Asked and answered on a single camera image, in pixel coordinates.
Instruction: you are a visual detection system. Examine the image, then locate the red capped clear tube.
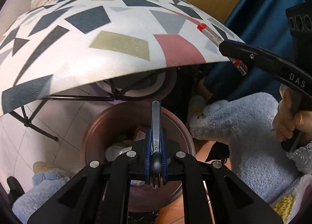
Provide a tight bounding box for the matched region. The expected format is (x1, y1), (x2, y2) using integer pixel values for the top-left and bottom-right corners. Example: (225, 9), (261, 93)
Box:
(197, 23), (247, 76)

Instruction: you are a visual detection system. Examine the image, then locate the black plastic fork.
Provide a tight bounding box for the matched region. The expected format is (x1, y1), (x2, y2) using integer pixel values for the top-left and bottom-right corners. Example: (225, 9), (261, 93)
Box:
(149, 99), (163, 188)

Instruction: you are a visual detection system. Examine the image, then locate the brown round trash bin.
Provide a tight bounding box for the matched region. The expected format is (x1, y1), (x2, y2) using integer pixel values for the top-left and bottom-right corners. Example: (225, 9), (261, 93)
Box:
(79, 100), (196, 212)

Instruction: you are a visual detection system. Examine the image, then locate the person right hand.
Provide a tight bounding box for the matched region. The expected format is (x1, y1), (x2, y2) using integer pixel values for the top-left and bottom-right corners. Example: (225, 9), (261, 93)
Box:
(272, 84), (312, 146)

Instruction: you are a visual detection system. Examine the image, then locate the blue curtain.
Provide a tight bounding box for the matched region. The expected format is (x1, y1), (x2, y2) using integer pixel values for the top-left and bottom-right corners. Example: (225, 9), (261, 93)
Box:
(204, 0), (304, 104)

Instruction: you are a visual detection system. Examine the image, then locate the light blue fluffy sleeve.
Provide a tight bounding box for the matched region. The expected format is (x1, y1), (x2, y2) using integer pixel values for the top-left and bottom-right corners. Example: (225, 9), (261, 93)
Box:
(188, 93), (311, 203)

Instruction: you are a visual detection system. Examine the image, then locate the geometric patterned tablecloth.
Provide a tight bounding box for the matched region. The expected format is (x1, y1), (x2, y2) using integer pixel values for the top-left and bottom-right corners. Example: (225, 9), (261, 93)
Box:
(1, 0), (239, 115)

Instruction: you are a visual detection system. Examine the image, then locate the black folding table frame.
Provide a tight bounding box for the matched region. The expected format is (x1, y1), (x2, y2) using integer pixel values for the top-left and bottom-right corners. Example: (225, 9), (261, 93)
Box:
(10, 75), (160, 141)

